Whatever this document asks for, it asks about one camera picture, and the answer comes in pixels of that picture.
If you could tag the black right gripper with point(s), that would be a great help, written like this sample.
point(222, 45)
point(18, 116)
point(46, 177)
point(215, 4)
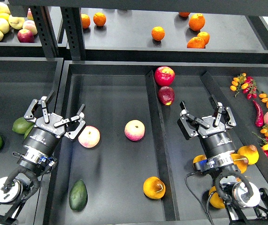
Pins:
point(213, 135)

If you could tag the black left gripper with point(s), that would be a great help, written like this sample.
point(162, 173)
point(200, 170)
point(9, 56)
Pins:
point(45, 135)

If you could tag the dark green avocado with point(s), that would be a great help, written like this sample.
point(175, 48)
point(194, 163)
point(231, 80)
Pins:
point(78, 196)

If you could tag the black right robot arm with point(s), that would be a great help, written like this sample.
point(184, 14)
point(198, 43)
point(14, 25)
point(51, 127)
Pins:
point(244, 202)

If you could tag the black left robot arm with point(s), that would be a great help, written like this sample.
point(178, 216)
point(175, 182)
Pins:
point(23, 182)

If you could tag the green avocado upper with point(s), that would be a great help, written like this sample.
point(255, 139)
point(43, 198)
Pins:
point(21, 125)

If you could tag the yellow pear with brown top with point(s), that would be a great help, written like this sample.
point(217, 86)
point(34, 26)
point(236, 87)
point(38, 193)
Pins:
point(250, 152)

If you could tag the yellow pear middle pile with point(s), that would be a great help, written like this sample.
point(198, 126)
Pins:
point(240, 161)

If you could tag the yellow pear bottom pile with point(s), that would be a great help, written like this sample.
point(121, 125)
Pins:
point(216, 201)

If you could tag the dark red apple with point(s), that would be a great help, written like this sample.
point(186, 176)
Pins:
point(166, 95)

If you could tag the pink apple left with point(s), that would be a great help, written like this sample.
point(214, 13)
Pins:
point(89, 137)

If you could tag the bright red apple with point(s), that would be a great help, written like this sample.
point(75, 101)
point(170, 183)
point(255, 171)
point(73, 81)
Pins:
point(164, 76)

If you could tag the cherry tomato bunch upper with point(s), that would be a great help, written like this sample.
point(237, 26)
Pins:
point(245, 84)

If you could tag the red chili pepper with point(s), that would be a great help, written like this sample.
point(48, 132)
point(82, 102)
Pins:
point(259, 122)

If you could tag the orange on shelf front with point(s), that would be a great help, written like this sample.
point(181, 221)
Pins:
point(196, 42)

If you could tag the pink apple centre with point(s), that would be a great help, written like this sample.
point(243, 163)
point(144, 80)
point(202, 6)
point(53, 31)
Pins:
point(134, 130)

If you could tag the orange on shelf right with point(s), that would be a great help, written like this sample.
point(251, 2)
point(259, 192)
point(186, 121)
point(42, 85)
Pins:
point(205, 36)

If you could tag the black middle tray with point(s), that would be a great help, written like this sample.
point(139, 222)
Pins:
point(115, 169)

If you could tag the orange on shelf centre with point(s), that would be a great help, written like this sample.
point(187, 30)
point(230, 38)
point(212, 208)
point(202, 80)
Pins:
point(158, 33)

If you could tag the large orange on shelf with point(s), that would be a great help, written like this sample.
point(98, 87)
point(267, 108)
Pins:
point(197, 22)

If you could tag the red apple on shelf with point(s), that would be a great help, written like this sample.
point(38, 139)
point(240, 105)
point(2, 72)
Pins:
point(25, 36)

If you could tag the pale peach on shelf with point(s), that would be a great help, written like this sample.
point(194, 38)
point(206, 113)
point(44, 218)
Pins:
point(30, 25)

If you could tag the yellow apple on shelf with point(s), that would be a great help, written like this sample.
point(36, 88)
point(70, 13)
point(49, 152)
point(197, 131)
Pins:
point(16, 22)

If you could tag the pale yellow apple shelf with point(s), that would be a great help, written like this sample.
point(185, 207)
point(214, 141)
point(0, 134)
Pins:
point(4, 26)

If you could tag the black shelf upright post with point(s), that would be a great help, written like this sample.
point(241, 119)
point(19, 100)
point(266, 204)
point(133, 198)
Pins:
point(72, 24)

